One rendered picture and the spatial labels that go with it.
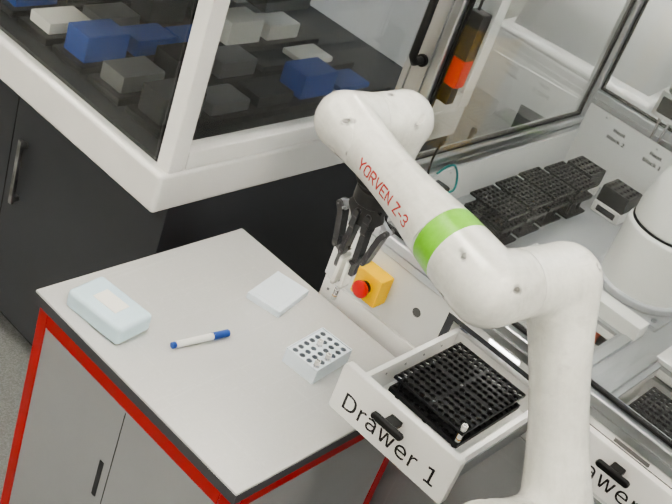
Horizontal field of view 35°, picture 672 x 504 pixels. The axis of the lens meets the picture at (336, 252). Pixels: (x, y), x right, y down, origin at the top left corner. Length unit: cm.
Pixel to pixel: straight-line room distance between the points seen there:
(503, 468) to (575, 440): 58
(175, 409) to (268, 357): 27
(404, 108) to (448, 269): 40
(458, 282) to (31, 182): 163
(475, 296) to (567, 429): 30
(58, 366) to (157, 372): 25
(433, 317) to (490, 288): 74
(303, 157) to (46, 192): 68
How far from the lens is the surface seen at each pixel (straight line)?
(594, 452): 214
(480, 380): 215
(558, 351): 169
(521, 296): 157
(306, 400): 214
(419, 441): 194
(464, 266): 156
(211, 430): 201
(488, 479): 233
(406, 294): 230
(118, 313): 213
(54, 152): 282
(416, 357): 216
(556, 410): 172
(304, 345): 221
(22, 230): 303
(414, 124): 188
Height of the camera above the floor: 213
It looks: 32 degrees down
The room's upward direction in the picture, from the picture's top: 21 degrees clockwise
